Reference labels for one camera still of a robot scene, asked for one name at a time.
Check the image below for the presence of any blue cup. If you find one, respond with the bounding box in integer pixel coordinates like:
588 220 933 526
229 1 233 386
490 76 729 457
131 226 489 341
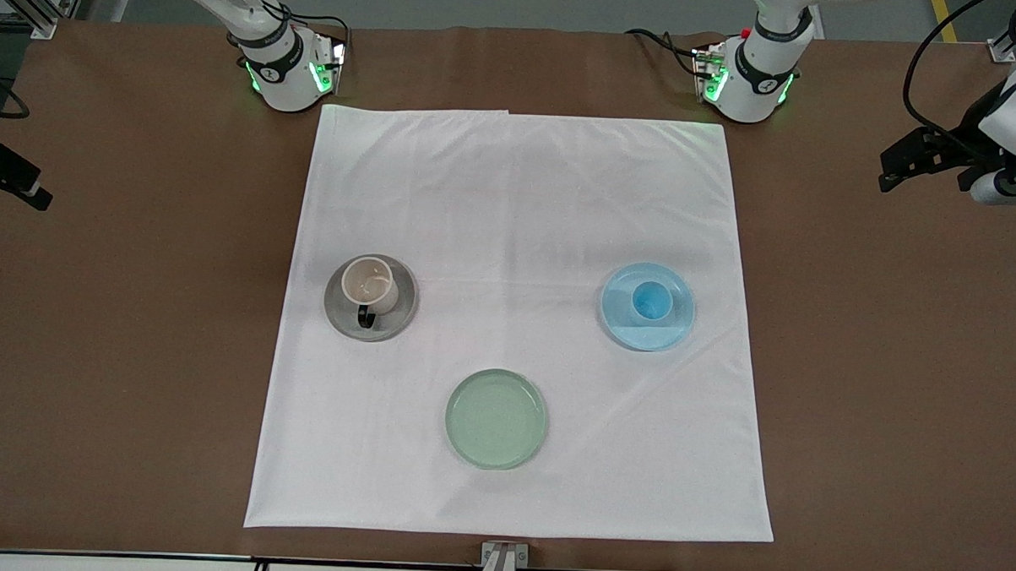
630 280 676 324

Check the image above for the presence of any white mug black handle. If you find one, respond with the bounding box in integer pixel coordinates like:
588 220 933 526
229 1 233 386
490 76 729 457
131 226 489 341
340 254 402 332

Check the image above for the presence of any blue plate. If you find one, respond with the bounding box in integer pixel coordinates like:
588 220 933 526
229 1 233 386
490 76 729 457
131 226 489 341
599 260 699 355

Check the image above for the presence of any gray plate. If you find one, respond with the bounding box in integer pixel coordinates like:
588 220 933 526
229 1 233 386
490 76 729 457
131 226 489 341
322 251 421 345

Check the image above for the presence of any green plate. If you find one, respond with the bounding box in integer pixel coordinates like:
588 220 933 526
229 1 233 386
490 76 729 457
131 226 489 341
443 367 551 473

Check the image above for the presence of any white cloth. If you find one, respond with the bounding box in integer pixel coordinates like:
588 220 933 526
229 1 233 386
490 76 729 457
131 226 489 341
243 101 790 547

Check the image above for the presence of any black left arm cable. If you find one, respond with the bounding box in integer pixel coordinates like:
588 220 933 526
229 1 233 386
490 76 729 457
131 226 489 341
899 0 992 160

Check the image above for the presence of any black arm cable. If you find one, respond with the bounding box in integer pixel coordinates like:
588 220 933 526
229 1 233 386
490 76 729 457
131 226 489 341
899 0 992 160
0 67 32 121

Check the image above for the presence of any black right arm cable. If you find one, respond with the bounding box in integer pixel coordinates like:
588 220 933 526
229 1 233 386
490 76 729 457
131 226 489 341
0 67 32 121

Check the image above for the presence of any black left base cable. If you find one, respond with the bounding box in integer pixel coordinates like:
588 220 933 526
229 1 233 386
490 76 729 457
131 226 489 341
623 26 708 78

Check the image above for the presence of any black base cable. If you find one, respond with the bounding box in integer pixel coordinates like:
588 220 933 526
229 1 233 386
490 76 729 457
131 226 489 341
258 0 351 57
623 26 708 78

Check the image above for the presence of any black right base cable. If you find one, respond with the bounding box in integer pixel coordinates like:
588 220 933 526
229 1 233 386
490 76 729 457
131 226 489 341
258 0 351 57

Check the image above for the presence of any metal table bracket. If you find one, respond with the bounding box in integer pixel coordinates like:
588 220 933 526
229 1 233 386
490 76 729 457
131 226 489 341
480 540 530 571

